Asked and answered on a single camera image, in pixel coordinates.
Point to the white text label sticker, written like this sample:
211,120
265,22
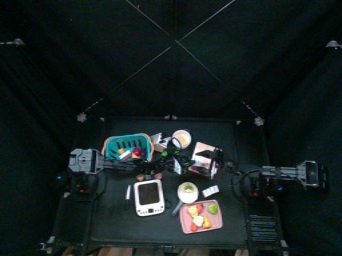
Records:
262,230

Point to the white pink toy stick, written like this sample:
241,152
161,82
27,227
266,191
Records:
126,155

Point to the green toy fruit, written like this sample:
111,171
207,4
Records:
213,209

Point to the teal basket with orange rim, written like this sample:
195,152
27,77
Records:
116,144

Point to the shiny pink toy toaster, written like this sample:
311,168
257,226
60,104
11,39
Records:
201,166

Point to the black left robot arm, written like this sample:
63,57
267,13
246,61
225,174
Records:
91,161

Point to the small brown toy nut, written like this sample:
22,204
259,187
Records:
140,177
158,175

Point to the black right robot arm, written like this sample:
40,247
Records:
285,172

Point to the small white card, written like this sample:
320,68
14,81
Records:
210,191

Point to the orange toy food piece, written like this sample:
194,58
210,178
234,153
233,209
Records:
120,151

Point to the cream toy food piece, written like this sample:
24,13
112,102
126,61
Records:
198,220

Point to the red toy fruit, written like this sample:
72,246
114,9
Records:
138,152

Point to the white black stylus pen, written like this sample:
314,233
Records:
128,192

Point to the round white plate with bread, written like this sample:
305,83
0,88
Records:
182,138

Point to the red toy strawberry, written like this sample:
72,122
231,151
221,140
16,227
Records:
199,208

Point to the orange toy food wedge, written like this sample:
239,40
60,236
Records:
206,222

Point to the grey frame corner bracket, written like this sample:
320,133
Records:
82,117
333,44
170,117
16,42
258,121

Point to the yellow toy food slice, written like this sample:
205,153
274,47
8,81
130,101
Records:
193,210

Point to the white toy tablet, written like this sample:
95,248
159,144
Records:
149,197

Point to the white toy pan with greens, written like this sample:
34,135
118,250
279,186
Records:
187,193

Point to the small red toy food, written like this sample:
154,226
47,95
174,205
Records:
194,227

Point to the white toy carton box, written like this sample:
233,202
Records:
159,140

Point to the pink rectangular tray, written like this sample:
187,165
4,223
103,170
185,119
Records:
214,221

